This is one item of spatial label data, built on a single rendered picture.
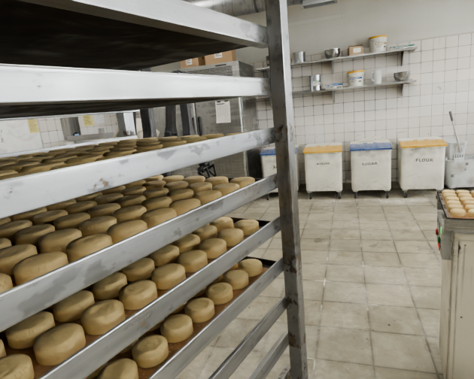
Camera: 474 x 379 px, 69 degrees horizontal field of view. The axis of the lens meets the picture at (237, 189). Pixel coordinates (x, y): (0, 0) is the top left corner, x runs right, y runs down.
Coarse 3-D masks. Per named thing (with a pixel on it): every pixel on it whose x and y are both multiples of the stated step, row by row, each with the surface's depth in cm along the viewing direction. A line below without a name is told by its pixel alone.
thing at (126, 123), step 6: (120, 114) 89; (126, 114) 89; (120, 120) 90; (126, 120) 89; (132, 120) 91; (120, 126) 90; (126, 126) 89; (132, 126) 91; (120, 132) 91; (126, 132) 90; (132, 132) 91
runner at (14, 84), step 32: (0, 64) 27; (0, 96) 27; (32, 96) 30; (64, 96) 32; (96, 96) 35; (128, 96) 38; (160, 96) 42; (192, 96) 47; (224, 96) 53; (256, 96) 66
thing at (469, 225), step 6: (444, 216) 135; (444, 222) 136; (450, 222) 135; (456, 222) 134; (462, 222) 133; (468, 222) 132; (444, 228) 136; (450, 228) 135; (456, 228) 135; (462, 228) 134; (468, 228) 133
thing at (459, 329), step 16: (464, 240) 133; (464, 256) 135; (448, 272) 146; (464, 272) 136; (448, 288) 145; (464, 288) 137; (448, 304) 145; (464, 304) 139; (448, 320) 145; (464, 320) 140; (448, 336) 146; (464, 336) 142; (448, 352) 146; (464, 352) 143; (448, 368) 148; (464, 368) 145
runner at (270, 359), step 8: (280, 336) 80; (280, 344) 74; (288, 344) 77; (272, 352) 71; (280, 352) 74; (264, 360) 73; (272, 360) 71; (256, 368) 71; (264, 368) 68; (256, 376) 65; (264, 376) 68
